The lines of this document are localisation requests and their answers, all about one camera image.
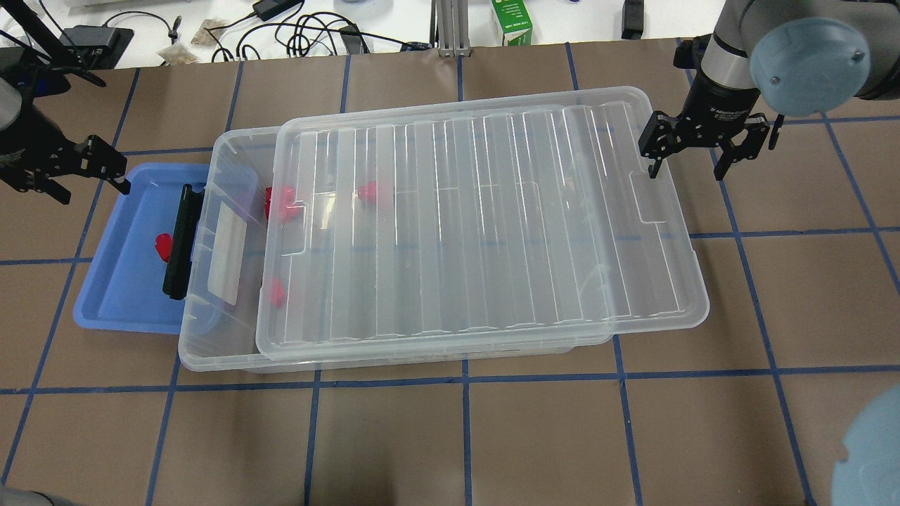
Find black power adapter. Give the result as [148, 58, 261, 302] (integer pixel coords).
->
[252, 0, 304, 22]

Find green white carton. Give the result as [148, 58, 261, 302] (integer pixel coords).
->
[489, 0, 534, 47]

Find black box latch handle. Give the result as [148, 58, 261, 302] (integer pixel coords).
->
[162, 185, 205, 300]

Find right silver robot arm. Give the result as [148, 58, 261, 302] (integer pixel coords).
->
[638, 1, 899, 181]

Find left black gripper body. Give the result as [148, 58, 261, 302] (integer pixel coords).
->
[1, 131, 127, 193]

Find aluminium frame post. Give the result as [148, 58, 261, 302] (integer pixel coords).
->
[430, 0, 470, 58]

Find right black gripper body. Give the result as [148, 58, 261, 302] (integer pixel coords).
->
[638, 77, 769, 158]

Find clear plastic storage box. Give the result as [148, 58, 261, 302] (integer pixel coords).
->
[178, 117, 610, 374]

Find blue plastic tray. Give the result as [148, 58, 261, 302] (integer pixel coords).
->
[73, 162, 210, 335]

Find clear plastic box lid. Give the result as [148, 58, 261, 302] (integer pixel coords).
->
[256, 86, 709, 366]

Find red block in box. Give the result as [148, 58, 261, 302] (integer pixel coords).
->
[267, 278, 287, 309]
[264, 186, 302, 222]
[356, 181, 383, 206]

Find red block from tray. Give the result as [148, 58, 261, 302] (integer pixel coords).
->
[154, 233, 174, 264]

